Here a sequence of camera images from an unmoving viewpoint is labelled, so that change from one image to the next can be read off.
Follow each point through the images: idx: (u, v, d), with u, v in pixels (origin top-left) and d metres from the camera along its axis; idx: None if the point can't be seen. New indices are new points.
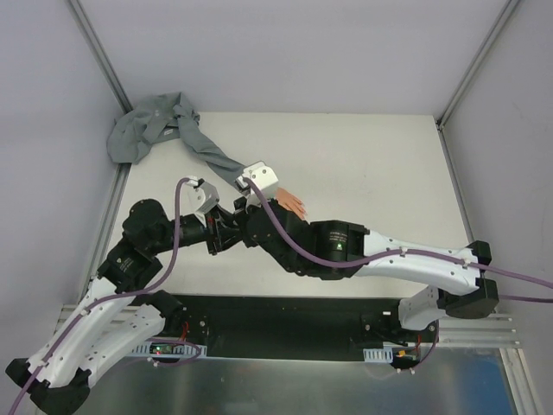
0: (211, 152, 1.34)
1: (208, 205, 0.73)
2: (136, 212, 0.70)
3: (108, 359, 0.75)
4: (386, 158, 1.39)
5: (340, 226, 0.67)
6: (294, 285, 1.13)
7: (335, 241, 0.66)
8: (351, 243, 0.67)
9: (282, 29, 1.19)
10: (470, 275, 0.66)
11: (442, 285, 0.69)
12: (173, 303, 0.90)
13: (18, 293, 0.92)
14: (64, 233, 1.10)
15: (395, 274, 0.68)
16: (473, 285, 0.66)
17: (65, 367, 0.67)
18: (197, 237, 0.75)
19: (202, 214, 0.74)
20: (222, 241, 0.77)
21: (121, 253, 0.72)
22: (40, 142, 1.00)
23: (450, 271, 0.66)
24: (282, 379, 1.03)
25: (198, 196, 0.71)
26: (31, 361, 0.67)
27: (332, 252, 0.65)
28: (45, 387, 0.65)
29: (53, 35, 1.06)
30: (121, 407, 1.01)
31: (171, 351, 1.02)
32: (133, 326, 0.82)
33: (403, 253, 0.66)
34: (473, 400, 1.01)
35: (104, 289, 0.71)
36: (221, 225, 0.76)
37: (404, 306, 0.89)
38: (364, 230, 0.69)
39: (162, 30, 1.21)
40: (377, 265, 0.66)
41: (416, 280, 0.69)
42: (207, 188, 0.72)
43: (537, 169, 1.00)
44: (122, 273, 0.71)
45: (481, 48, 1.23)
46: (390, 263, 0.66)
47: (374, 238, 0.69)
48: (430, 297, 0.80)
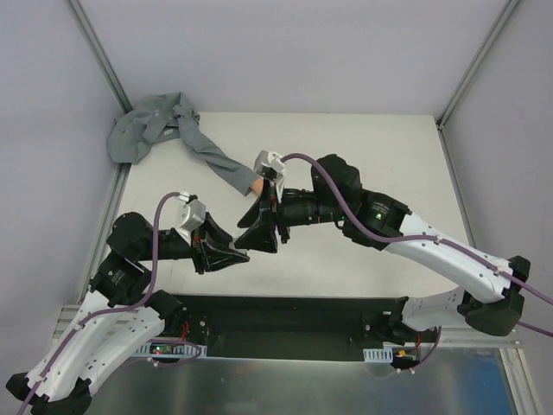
0: (211, 152, 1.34)
1: (192, 224, 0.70)
2: (120, 226, 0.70)
3: (108, 366, 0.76)
4: (386, 158, 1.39)
5: (384, 199, 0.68)
6: (294, 285, 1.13)
7: (375, 210, 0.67)
8: (390, 217, 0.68)
9: (281, 28, 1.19)
10: (499, 283, 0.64)
11: (467, 286, 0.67)
12: (173, 303, 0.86)
13: (18, 294, 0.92)
14: (64, 233, 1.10)
15: (424, 260, 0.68)
16: (499, 293, 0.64)
17: (63, 380, 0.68)
18: (183, 252, 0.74)
19: (187, 233, 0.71)
20: (210, 261, 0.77)
21: (112, 265, 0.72)
22: (40, 143, 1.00)
23: (479, 273, 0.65)
24: (282, 379, 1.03)
25: (183, 213, 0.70)
26: (30, 376, 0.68)
27: (370, 220, 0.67)
28: (45, 401, 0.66)
29: (53, 36, 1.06)
30: (122, 408, 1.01)
31: (171, 351, 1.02)
32: (132, 329, 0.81)
33: (436, 241, 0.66)
34: (473, 399, 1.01)
35: (97, 301, 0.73)
36: (207, 245, 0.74)
37: (415, 303, 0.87)
38: (406, 209, 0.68)
39: (162, 31, 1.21)
40: (409, 245, 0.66)
41: (441, 272, 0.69)
42: (195, 206, 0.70)
43: (537, 169, 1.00)
44: (113, 286, 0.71)
45: (481, 48, 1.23)
46: (422, 246, 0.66)
47: (416, 218, 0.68)
48: (450, 301, 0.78)
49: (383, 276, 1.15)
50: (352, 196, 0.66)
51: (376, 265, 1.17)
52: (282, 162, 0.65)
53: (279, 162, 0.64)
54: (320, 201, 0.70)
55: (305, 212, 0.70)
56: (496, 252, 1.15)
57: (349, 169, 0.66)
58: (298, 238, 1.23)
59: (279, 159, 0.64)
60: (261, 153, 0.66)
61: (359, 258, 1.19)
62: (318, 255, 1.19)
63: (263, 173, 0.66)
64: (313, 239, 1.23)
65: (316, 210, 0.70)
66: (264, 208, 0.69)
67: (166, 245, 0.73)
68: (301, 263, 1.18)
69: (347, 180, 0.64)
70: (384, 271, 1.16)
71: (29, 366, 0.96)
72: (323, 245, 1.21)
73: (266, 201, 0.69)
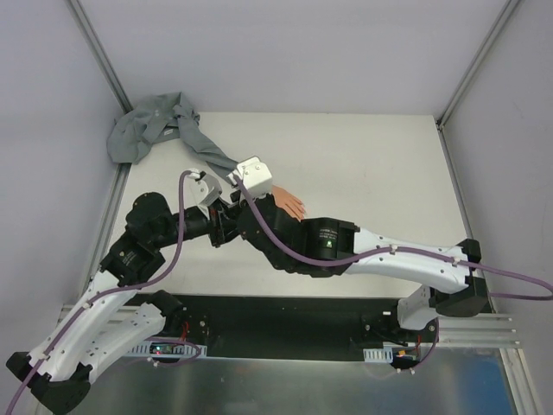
0: (211, 152, 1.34)
1: (210, 197, 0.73)
2: (140, 204, 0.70)
3: (110, 354, 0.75)
4: (386, 158, 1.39)
5: (330, 224, 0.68)
6: (294, 285, 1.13)
7: (325, 239, 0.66)
8: (340, 241, 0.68)
9: (281, 29, 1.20)
10: (460, 273, 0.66)
11: (433, 284, 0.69)
12: (174, 303, 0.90)
13: (18, 293, 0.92)
14: (64, 232, 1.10)
15: (387, 271, 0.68)
16: (462, 283, 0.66)
17: (66, 360, 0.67)
18: (201, 229, 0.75)
19: (205, 207, 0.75)
20: (225, 233, 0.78)
21: (124, 246, 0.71)
22: (40, 142, 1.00)
23: (440, 270, 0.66)
24: (282, 379, 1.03)
25: (200, 188, 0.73)
26: (33, 354, 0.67)
27: (321, 250, 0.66)
28: (46, 379, 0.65)
29: (53, 35, 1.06)
30: (120, 407, 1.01)
31: (171, 351, 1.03)
32: (135, 324, 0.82)
33: (392, 251, 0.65)
34: (473, 399, 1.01)
35: (107, 282, 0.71)
36: (224, 216, 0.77)
37: (403, 305, 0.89)
38: (354, 228, 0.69)
39: (162, 30, 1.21)
40: (367, 263, 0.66)
41: (405, 277, 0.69)
42: (209, 180, 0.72)
43: (537, 169, 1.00)
44: (124, 266, 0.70)
45: (481, 48, 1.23)
46: (381, 260, 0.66)
47: (366, 233, 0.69)
48: (423, 296, 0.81)
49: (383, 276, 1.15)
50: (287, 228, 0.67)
51: None
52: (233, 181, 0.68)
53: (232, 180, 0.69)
54: None
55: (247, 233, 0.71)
56: (496, 252, 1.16)
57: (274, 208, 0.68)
58: None
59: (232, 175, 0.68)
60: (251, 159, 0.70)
61: None
62: None
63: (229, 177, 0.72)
64: None
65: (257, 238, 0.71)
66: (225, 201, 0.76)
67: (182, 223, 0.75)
68: None
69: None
70: None
71: None
72: None
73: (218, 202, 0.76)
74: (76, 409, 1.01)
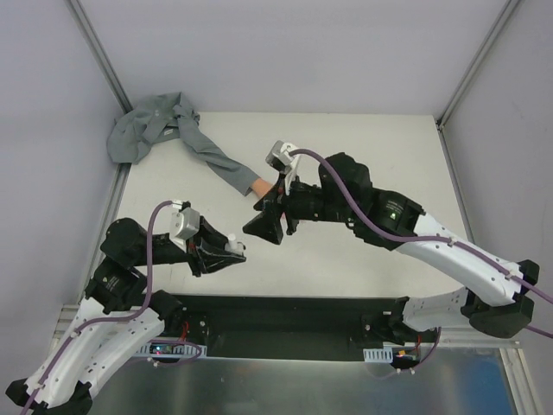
0: (211, 152, 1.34)
1: (187, 233, 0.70)
2: (114, 233, 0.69)
3: (108, 368, 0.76)
4: (386, 158, 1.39)
5: (399, 198, 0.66)
6: (294, 286, 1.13)
7: (390, 210, 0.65)
8: (404, 216, 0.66)
9: (280, 29, 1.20)
10: (510, 287, 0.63)
11: (478, 290, 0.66)
12: (173, 303, 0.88)
13: (18, 294, 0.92)
14: (64, 233, 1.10)
15: (438, 262, 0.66)
16: (510, 297, 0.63)
17: (61, 386, 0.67)
18: (179, 258, 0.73)
19: (181, 242, 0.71)
20: (206, 264, 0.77)
21: (107, 271, 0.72)
22: (40, 143, 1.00)
23: (492, 277, 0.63)
24: (282, 379, 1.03)
25: (176, 223, 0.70)
26: (28, 383, 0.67)
27: (384, 219, 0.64)
28: (43, 408, 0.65)
29: (52, 35, 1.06)
30: (121, 408, 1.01)
31: (171, 351, 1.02)
32: (131, 332, 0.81)
33: (450, 243, 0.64)
34: (472, 399, 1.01)
35: (92, 307, 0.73)
36: (203, 250, 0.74)
37: (417, 304, 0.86)
38: (421, 210, 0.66)
39: (162, 31, 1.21)
40: (422, 246, 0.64)
41: (452, 275, 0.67)
42: (188, 213, 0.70)
43: (537, 168, 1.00)
44: (108, 292, 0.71)
45: (482, 47, 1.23)
46: (436, 248, 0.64)
47: (430, 217, 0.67)
48: (453, 302, 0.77)
49: (383, 276, 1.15)
50: (362, 194, 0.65)
51: (375, 265, 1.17)
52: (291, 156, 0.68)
53: (288, 156, 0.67)
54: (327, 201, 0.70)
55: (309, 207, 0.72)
56: (496, 252, 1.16)
57: (359, 167, 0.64)
58: (298, 238, 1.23)
59: (287, 154, 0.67)
60: (276, 143, 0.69)
61: (358, 258, 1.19)
62: (318, 254, 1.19)
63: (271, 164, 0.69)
64: (313, 239, 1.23)
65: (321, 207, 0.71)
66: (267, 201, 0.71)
67: (160, 249, 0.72)
68: (301, 262, 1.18)
69: (358, 177, 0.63)
70: (384, 271, 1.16)
71: (30, 365, 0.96)
72: (323, 245, 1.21)
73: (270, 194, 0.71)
74: None
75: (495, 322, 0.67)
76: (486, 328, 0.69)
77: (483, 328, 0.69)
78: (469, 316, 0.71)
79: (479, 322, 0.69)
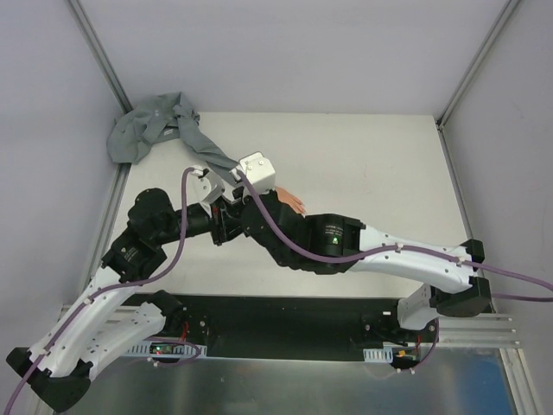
0: (211, 152, 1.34)
1: (213, 194, 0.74)
2: (143, 200, 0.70)
3: (110, 353, 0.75)
4: (386, 158, 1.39)
5: (335, 220, 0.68)
6: (294, 286, 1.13)
7: (329, 236, 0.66)
8: (346, 238, 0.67)
9: (281, 29, 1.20)
10: (464, 273, 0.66)
11: (436, 283, 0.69)
12: (174, 304, 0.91)
13: (18, 293, 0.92)
14: (64, 232, 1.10)
15: (393, 271, 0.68)
16: (467, 283, 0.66)
17: (66, 357, 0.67)
18: (205, 226, 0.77)
19: (207, 205, 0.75)
20: (227, 232, 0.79)
21: (125, 243, 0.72)
22: (40, 142, 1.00)
23: (446, 269, 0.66)
24: (282, 379, 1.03)
25: (203, 187, 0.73)
26: (34, 350, 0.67)
27: (327, 246, 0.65)
28: (46, 376, 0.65)
29: (52, 35, 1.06)
30: (120, 408, 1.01)
31: (171, 351, 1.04)
32: (135, 323, 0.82)
33: (398, 249, 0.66)
34: (472, 400, 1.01)
35: (109, 277, 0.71)
36: (226, 215, 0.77)
37: (403, 305, 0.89)
38: (359, 225, 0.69)
39: (162, 31, 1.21)
40: (373, 260, 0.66)
41: (410, 277, 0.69)
42: (212, 176, 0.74)
43: (537, 168, 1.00)
44: (125, 263, 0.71)
45: (481, 47, 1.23)
46: (386, 258, 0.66)
47: (371, 231, 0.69)
48: (424, 296, 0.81)
49: (383, 276, 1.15)
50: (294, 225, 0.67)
51: None
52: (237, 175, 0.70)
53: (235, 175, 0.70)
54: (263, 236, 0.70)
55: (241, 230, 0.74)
56: (496, 252, 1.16)
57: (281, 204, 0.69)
58: None
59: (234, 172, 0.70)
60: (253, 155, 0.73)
61: None
62: None
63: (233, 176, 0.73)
64: None
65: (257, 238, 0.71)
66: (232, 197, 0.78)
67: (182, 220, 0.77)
68: None
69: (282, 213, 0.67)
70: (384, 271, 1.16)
71: None
72: None
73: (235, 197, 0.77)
74: (75, 409, 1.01)
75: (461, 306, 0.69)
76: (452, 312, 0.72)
77: (450, 312, 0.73)
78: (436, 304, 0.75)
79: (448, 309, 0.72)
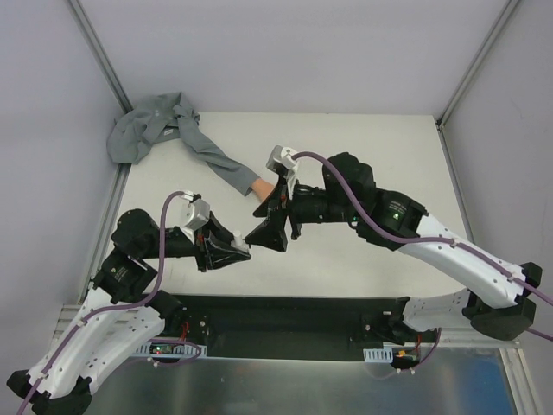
0: (211, 152, 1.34)
1: (197, 223, 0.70)
2: (124, 223, 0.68)
3: (108, 365, 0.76)
4: (386, 158, 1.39)
5: (402, 198, 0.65)
6: (294, 286, 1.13)
7: (392, 210, 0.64)
8: (407, 218, 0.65)
9: (280, 29, 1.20)
10: (512, 290, 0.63)
11: (479, 291, 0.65)
12: (174, 304, 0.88)
13: (18, 294, 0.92)
14: (64, 233, 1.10)
15: (441, 264, 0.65)
16: (512, 300, 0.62)
17: (65, 378, 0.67)
18: (187, 250, 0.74)
19: (190, 232, 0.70)
20: (212, 259, 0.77)
21: (115, 263, 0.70)
22: (40, 142, 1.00)
23: (493, 279, 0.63)
24: (282, 379, 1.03)
25: (187, 213, 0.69)
26: (32, 373, 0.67)
27: (386, 219, 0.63)
28: (46, 398, 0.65)
29: (52, 35, 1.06)
30: (121, 408, 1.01)
31: (171, 351, 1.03)
32: (132, 329, 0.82)
33: (453, 245, 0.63)
34: (472, 400, 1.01)
35: (100, 298, 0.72)
36: (211, 244, 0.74)
37: (417, 304, 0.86)
38: (424, 210, 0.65)
39: (162, 30, 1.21)
40: (424, 246, 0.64)
41: (455, 277, 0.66)
42: (200, 205, 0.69)
43: (537, 169, 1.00)
44: (116, 283, 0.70)
45: (482, 47, 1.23)
46: (438, 249, 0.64)
47: (433, 219, 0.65)
48: (455, 303, 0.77)
49: (383, 276, 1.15)
50: (365, 195, 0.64)
51: (375, 265, 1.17)
52: (293, 158, 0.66)
53: (290, 160, 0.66)
54: (333, 201, 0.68)
55: (314, 209, 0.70)
56: (496, 252, 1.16)
57: (361, 167, 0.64)
58: (299, 238, 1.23)
59: (289, 156, 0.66)
60: (276, 147, 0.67)
61: (359, 258, 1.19)
62: (317, 255, 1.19)
63: (274, 169, 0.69)
64: (313, 239, 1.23)
65: (327, 209, 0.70)
66: (270, 208, 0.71)
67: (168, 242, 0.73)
68: (301, 263, 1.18)
69: (361, 177, 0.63)
70: (384, 271, 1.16)
71: (31, 364, 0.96)
72: (323, 245, 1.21)
73: (275, 201, 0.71)
74: None
75: (500, 324, 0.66)
76: (486, 328, 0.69)
77: (484, 329, 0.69)
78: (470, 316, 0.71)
79: (482, 324, 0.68)
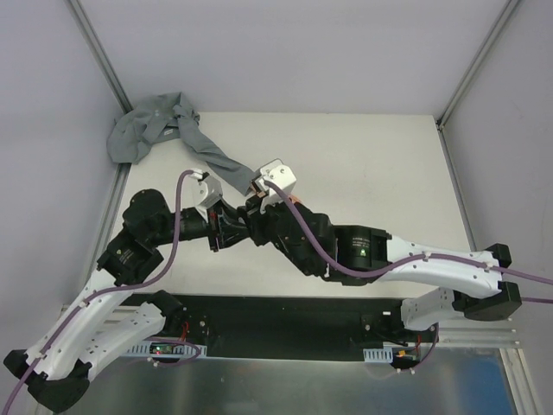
0: (211, 152, 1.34)
1: (210, 199, 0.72)
2: (137, 201, 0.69)
3: (109, 353, 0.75)
4: (386, 158, 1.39)
5: (362, 231, 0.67)
6: (294, 286, 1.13)
7: (358, 247, 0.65)
8: (373, 248, 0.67)
9: (281, 29, 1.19)
10: (492, 278, 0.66)
11: (465, 290, 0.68)
12: (174, 304, 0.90)
13: (17, 293, 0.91)
14: (63, 232, 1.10)
15: (422, 280, 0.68)
16: (495, 288, 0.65)
17: (62, 360, 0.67)
18: (200, 231, 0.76)
19: (203, 210, 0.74)
20: (225, 239, 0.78)
21: (121, 245, 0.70)
22: (40, 142, 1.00)
23: (473, 275, 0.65)
24: (282, 379, 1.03)
25: (200, 190, 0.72)
26: (29, 353, 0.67)
27: (355, 258, 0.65)
28: (42, 379, 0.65)
29: (52, 35, 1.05)
30: (121, 408, 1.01)
31: (171, 351, 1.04)
32: (135, 322, 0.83)
33: (426, 257, 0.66)
34: (473, 400, 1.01)
35: (104, 280, 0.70)
36: (224, 220, 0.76)
37: (412, 307, 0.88)
38: (384, 234, 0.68)
39: (162, 31, 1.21)
40: (402, 271, 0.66)
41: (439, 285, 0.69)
42: (212, 181, 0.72)
43: (536, 169, 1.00)
44: (121, 265, 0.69)
45: (482, 47, 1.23)
46: (415, 268, 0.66)
47: (397, 242, 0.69)
48: (443, 299, 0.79)
49: None
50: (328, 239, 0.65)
51: None
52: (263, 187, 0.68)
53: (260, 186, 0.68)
54: None
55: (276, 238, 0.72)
56: None
57: (317, 216, 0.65)
58: None
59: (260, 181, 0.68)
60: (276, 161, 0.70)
61: None
62: None
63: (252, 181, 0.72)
64: None
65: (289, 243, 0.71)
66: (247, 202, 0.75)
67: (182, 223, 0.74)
68: None
69: (320, 229, 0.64)
70: None
71: None
72: None
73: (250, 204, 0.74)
74: (74, 408, 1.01)
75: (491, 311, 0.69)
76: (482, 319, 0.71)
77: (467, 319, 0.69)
78: (462, 310, 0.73)
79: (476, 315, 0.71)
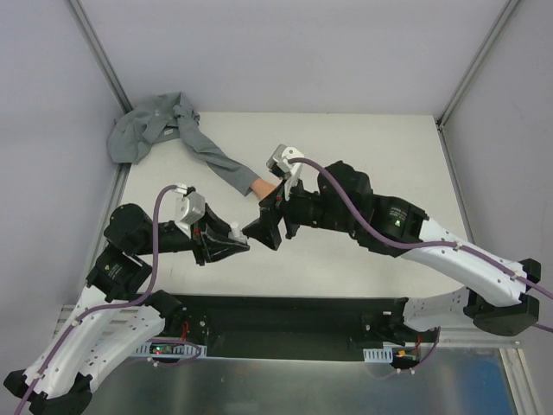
0: (212, 152, 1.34)
1: (192, 217, 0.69)
2: (117, 219, 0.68)
3: (108, 363, 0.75)
4: (386, 158, 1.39)
5: (401, 203, 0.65)
6: (294, 286, 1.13)
7: (393, 217, 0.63)
8: (409, 222, 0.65)
9: (280, 29, 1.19)
10: (516, 288, 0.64)
11: (484, 293, 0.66)
12: (174, 303, 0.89)
13: (17, 294, 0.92)
14: (63, 233, 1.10)
15: (446, 268, 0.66)
16: (516, 298, 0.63)
17: (61, 377, 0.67)
18: (184, 245, 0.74)
19: (187, 226, 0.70)
20: (210, 252, 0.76)
21: (109, 259, 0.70)
22: (39, 142, 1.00)
23: (498, 279, 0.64)
24: (282, 379, 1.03)
25: (182, 207, 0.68)
26: (28, 373, 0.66)
27: (388, 226, 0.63)
28: (43, 399, 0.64)
29: (52, 35, 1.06)
30: (121, 409, 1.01)
31: (171, 351, 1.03)
32: (132, 328, 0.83)
33: (455, 247, 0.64)
34: (472, 400, 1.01)
35: (96, 296, 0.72)
36: (207, 237, 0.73)
37: (417, 305, 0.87)
38: (424, 214, 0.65)
39: (162, 30, 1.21)
40: (429, 252, 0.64)
41: (459, 280, 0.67)
42: (194, 198, 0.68)
43: (536, 169, 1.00)
44: (110, 281, 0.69)
45: (482, 47, 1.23)
46: (441, 253, 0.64)
47: (435, 223, 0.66)
48: (454, 303, 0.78)
49: (383, 276, 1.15)
50: (363, 202, 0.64)
51: (376, 265, 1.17)
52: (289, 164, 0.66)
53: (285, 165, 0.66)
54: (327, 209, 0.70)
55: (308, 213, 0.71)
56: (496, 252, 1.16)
57: (358, 175, 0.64)
58: (299, 238, 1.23)
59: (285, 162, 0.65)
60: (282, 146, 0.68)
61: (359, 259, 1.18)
62: (317, 255, 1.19)
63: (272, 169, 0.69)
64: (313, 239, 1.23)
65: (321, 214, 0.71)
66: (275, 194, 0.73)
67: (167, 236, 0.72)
68: (301, 263, 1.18)
69: (359, 188, 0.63)
70: (384, 271, 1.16)
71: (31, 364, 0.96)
72: (323, 245, 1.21)
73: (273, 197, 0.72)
74: None
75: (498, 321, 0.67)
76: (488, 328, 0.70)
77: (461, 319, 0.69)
78: (473, 316, 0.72)
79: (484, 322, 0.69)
